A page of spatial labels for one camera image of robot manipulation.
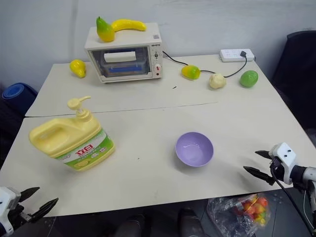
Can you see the white power strip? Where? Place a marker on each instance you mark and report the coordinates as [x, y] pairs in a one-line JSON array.
[[233, 55]]

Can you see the yellow toy banana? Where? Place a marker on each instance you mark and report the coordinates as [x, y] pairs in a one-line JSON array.
[[129, 24]]

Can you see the white toaster oven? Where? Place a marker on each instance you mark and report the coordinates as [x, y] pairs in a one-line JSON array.
[[123, 43]]

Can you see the plastic bag of toy fruit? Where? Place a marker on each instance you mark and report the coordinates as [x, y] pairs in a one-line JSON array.
[[237, 217]]

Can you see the green yellow toy pear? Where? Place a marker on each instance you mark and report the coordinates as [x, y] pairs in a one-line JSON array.
[[105, 32]]

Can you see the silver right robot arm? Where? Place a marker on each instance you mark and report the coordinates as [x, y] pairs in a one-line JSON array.
[[307, 179]]

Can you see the purple plastic bowl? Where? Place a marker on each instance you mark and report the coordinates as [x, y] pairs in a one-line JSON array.
[[194, 150]]

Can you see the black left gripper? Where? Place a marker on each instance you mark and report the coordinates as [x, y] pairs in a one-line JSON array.
[[18, 216]]

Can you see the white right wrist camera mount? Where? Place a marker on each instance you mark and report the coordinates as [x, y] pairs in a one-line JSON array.
[[286, 154]]

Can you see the yellow green toy mango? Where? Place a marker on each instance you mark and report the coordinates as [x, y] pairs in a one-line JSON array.
[[190, 72]]

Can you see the green toy apple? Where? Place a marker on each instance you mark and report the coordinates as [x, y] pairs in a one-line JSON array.
[[248, 79]]

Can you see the black chair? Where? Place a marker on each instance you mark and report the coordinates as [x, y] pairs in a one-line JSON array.
[[296, 74]]

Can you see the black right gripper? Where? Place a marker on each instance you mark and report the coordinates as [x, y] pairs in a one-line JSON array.
[[277, 169]]

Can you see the blue rolled foam mat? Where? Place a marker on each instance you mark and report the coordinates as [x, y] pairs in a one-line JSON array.
[[16, 95]]

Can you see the yellow detergent pump bottle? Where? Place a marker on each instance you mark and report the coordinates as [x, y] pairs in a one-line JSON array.
[[66, 138]]

